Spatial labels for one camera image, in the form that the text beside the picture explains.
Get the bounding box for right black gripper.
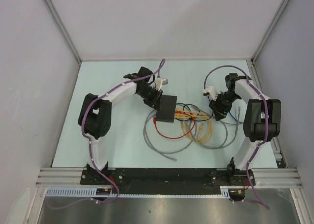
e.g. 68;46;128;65
209;91;240;122

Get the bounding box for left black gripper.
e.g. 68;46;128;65
137;86;163;112

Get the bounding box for black network switch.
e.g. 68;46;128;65
156;95;177;123

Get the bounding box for red ethernet cable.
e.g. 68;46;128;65
152;112;196;139

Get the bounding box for black ethernet cable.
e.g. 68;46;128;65
176;102;216;119

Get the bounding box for yellow ethernet cable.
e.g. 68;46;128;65
174;108;213;143

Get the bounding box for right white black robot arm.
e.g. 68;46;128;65
203;73;281;185

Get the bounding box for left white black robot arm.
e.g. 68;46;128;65
78;67;168;185

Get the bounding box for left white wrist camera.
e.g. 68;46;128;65
154;77;168;91

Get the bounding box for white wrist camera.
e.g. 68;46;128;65
202;86;219;101
154;77;168;91

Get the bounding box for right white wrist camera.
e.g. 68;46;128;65
202;86;219;101

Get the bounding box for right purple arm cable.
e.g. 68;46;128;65
203;65;270;210

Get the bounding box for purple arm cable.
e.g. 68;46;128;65
46;58;166;209
203;65;270;210

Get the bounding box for right grey cable duct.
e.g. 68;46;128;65
220;186;247;199

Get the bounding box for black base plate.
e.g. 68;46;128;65
80;166;256;195

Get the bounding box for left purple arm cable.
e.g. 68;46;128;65
46;58;166;209

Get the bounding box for aluminium frame rail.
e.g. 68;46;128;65
35;168;303;188

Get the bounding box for grey slotted cable duct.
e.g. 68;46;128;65
46;187;111;197

